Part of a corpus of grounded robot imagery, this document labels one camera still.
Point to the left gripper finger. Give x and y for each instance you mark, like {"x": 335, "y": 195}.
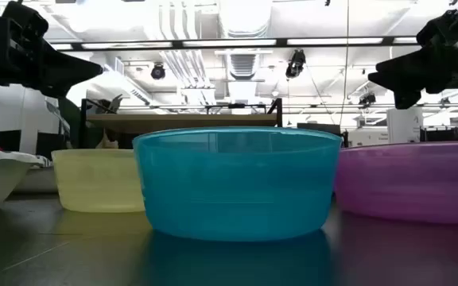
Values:
{"x": 66, "y": 71}

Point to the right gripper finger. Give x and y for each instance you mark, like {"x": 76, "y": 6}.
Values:
{"x": 406, "y": 101}
{"x": 412, "y": 73}

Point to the purple translucent plastic bowl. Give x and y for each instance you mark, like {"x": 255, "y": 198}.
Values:
{"x": 412, "y": 182}

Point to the blue translucent plastic bowl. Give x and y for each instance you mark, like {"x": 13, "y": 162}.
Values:
{"x": 237, "y": 186}

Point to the white room pillar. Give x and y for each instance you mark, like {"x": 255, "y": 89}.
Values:
{"x": 404, "y": 123}

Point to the black partition panel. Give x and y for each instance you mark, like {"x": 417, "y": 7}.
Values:
{"x": 443, "y": 135}

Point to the black computer monitor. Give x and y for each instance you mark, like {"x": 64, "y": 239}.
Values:
{"x": 50, "y": 145}
{"x": 8, "y": 141}
{"x": 318, "y": 129}

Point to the black table mat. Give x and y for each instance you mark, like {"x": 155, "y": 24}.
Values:
{"x": 54, "y": 254}

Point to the black ceiling-mounted camera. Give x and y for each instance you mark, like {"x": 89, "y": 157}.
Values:
{"x": 157, "y": 72}
{"x": 367, "y": 99}
{"x": 296, "y": 63}

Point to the overhead frame light bar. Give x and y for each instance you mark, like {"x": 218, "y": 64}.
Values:
{"x": 177, "y": 43}

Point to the wooden shelf with black frame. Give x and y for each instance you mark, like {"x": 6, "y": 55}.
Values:
{"x": 173, "y": 121}

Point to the silver ceiling air duct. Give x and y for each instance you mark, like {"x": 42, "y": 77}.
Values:
{"x": 245, "y": 16}

